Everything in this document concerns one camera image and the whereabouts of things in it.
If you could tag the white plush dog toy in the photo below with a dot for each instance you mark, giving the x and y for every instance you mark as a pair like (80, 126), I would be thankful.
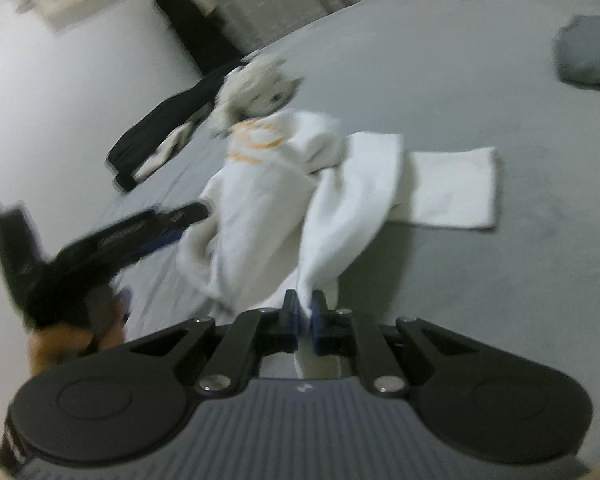
(256, 89)

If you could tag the black hanging garment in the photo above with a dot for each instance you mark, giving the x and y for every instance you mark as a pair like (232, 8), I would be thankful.
(201, 35)

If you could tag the white Pooh sweatshirt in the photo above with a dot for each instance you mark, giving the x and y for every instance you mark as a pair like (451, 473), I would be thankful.
(297, 201)

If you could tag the folded grey garment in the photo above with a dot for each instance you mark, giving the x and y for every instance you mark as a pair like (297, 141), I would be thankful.
(576, 51)

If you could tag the person's left hand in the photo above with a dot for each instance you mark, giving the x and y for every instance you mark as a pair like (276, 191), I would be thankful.
(54, 345)

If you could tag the black garment on bed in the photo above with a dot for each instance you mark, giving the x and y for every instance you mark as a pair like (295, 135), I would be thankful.
(140, 141)

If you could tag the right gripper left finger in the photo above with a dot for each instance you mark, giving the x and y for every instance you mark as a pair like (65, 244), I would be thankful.
(124, 403)

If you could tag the cream cloth under black garment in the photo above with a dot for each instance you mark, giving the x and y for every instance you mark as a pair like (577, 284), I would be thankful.
(174, 142)

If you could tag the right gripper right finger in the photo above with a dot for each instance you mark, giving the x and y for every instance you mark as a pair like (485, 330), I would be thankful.
(481, 400)

